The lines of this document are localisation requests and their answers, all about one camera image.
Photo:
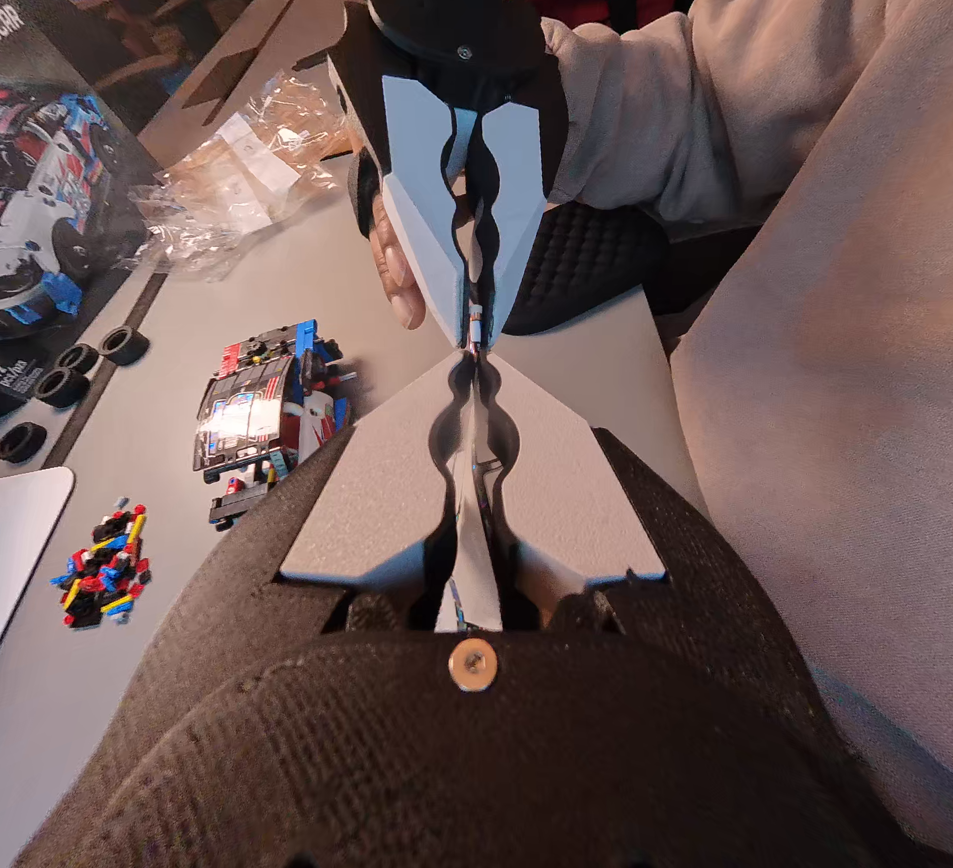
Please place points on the person's right hand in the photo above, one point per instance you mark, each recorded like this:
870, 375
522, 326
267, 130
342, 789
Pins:
394, 265

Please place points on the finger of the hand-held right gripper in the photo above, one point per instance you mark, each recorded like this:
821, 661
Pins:
521, 198
417, 161

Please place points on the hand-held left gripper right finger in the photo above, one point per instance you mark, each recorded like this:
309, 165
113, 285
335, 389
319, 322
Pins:
581, 511

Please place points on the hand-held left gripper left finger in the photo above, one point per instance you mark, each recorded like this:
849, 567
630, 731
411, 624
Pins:
372, 503

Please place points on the person's right forearm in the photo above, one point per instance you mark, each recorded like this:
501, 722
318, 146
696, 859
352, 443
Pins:
670, 116

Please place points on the holographic sticker sheet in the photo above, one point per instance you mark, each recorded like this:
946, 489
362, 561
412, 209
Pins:
476, 585

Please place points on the person's torso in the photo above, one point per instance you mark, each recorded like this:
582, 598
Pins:
819, 436

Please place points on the black lego box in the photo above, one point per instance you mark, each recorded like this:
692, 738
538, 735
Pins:
45, 176

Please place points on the clear plastic bags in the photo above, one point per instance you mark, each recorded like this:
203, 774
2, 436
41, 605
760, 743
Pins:
238, 168

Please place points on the lego race car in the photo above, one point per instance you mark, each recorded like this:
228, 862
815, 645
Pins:
253, 421

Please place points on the pile of mixed lego pieces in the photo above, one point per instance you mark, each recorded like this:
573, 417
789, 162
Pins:
104, 570

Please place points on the white book stand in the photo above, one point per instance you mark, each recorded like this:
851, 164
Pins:
30, 533

